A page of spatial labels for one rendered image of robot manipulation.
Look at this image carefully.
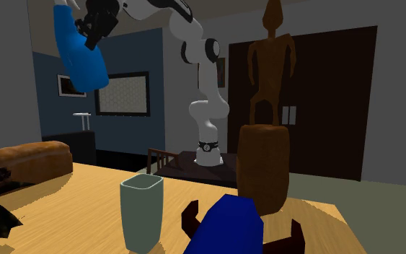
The blue bottle with white cap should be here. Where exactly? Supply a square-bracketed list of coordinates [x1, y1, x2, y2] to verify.
[53, 0, 110, 93]

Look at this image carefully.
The small white side table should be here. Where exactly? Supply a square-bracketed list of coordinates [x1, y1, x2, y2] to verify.
[72, 112, 92, 132]

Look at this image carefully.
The dark low cabinet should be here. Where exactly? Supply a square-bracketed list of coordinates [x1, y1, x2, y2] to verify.
[41, 130, 97, 167]

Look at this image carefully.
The brown wooden chair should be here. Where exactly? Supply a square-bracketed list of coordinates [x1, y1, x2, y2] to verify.
[146, 147, 181, 175]

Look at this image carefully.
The brown bread loaf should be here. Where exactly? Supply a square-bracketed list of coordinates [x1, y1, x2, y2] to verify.
[0, 140, 74, 185]

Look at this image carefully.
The dark robot stand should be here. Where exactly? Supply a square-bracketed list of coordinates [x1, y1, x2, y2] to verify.
[152, 150, 239, 189]

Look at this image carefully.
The pale green square cup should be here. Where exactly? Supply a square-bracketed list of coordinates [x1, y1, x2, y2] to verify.
[119, 173, 164, 254]

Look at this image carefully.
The brown wooden figure statue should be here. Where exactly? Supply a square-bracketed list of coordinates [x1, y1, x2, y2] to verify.
[236, 0, 298, 216]

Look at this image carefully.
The dark blue rounded object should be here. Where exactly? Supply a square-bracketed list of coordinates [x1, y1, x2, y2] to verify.
[182, 193, 265, 254]

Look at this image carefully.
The dark brown double door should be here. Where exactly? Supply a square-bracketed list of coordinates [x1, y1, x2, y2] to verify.
[227, 25, 379, 183]

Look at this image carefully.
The dark red curved holder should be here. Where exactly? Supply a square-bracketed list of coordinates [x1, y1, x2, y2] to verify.
[181, 199, 306, 254]

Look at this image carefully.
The small white-framed wall picture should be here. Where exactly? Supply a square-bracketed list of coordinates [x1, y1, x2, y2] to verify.
[57, 74, 87, 98]

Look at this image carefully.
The black-framed honeycomb wall picture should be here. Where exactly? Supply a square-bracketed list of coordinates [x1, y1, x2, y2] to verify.
[94, 71, 151, 118]

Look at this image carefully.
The narrow brown-framed wall picture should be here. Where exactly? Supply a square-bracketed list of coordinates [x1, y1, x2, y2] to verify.
[216, 57, 226, 89]

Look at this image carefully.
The grey wall light switch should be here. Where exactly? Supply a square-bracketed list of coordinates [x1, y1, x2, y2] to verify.
[281, 105, 298, 126]

